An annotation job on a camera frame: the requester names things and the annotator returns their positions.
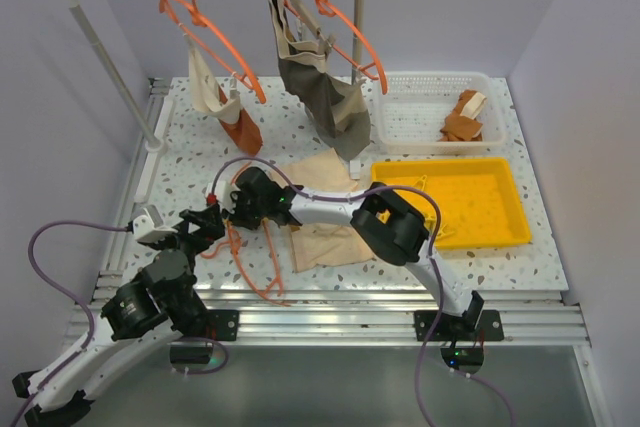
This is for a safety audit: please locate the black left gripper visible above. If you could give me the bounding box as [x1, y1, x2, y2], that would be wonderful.
[146, 202, 224, 268]

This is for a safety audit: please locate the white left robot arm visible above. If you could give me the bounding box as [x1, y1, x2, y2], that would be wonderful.
[12, 203, 225, 426]

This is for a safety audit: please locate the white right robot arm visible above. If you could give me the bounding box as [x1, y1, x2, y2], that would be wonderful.
[223, 167, 484, 340]

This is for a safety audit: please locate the orange hanging underwear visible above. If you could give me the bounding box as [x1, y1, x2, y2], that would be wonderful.
[216, 87, 263, 156]

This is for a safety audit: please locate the grey hanging underwear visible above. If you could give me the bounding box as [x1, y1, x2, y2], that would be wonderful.
[268, 0, 371, 161]

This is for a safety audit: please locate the beige hanging underwear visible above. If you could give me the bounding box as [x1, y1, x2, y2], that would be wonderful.
[185, 37, 243, 125]

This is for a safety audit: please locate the wooden clip hanger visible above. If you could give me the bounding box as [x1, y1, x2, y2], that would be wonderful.
[283, 0, 334, 55]

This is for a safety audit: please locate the orange hanger with clothes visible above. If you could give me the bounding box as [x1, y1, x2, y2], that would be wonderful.
[158, 0, 266, 104]

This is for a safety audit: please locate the brown and cream underwear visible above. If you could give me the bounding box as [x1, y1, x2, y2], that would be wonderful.
[439, 90, 488, 142]

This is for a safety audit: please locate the pile of cream clothespins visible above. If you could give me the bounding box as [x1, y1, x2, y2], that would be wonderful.
[409, 174, 459, 243]

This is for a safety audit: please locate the white plastic basket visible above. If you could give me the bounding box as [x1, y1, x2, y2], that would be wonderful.
[372, 71, 507, 156]

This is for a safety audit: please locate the yellow plastic tray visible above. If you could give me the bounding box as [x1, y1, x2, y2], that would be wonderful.
[371, 158, 532, 250]

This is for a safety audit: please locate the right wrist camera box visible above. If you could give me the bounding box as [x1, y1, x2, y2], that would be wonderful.
[205, 180, 239, 212]

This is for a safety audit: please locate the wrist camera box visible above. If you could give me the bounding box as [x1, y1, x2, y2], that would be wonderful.
[132, 205, 177, 244]
[205, 180, 239, 212]

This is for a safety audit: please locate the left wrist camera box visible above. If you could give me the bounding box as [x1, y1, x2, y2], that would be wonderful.
[132, 205, 177, 244]

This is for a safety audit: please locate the aluminium rail frame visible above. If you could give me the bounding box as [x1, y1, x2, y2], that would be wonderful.
[64, 77, 594, 348]

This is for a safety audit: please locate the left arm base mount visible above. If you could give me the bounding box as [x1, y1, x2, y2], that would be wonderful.
[169, 309, 240, 375]

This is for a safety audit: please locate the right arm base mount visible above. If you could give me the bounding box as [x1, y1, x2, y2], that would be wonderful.
[413, 310, 505, 374]

